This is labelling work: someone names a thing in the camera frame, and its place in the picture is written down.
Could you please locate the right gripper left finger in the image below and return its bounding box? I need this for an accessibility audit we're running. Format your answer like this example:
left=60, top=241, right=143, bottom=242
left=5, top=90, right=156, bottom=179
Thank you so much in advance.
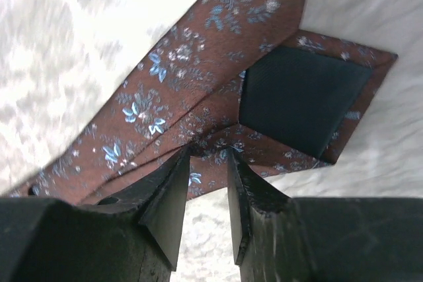
left=1, top=149, right=190, bottom=281

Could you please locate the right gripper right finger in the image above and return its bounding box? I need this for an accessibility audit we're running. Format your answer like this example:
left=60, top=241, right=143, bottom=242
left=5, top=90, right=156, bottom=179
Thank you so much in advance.
left=227, top=151, right=422, bottom=281

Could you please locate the brown blue floral tie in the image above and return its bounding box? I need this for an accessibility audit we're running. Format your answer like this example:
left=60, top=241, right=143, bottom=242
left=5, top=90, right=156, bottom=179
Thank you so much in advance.
left=7, top=0, right=397, bottom=204

